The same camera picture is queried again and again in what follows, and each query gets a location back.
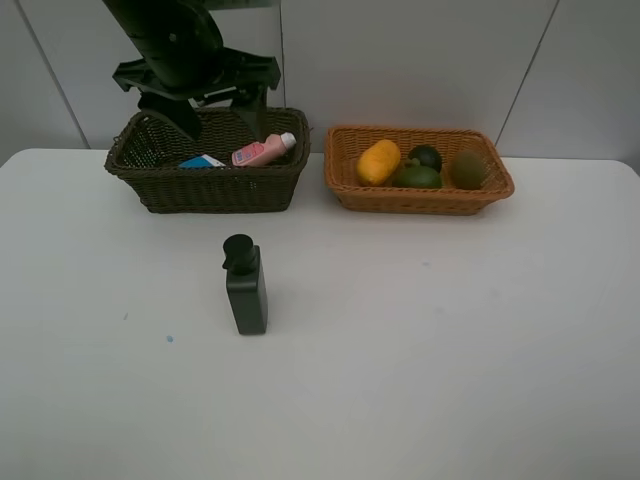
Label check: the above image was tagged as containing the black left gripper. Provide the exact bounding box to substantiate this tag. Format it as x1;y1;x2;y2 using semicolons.
111;9;281;142

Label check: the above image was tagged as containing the blue object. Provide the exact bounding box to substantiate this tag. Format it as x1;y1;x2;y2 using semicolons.
179;155;214;169

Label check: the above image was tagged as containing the pink bottle white cap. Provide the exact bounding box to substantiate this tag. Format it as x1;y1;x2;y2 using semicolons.
231;132;297;167

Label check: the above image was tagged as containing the yellow mango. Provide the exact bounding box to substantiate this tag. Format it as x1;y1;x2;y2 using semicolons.
356;139;401;187

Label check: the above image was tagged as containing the black pump bottle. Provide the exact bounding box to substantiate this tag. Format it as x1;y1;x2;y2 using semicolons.
222;234;268;336

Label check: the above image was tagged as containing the green avocado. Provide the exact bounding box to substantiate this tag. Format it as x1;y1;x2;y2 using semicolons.
392;166;443;189

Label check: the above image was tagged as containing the dark mangosteen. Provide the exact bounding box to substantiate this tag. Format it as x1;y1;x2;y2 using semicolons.
408;144;443;172

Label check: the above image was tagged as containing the brown kiwi fruit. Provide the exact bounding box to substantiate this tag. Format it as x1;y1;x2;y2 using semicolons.
448;150;486;190

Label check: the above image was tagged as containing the white pink marker pen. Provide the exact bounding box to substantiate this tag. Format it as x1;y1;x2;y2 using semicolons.
201;155;226;168

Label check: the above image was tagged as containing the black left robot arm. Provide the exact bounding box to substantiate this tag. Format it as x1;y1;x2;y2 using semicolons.
105;0;281;141

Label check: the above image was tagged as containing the dark brown wicker basket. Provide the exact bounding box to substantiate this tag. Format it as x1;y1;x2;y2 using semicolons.
105;107;311;214

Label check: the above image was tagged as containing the orange wicker basket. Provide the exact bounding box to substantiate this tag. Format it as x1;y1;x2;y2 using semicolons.
324;125;515;215

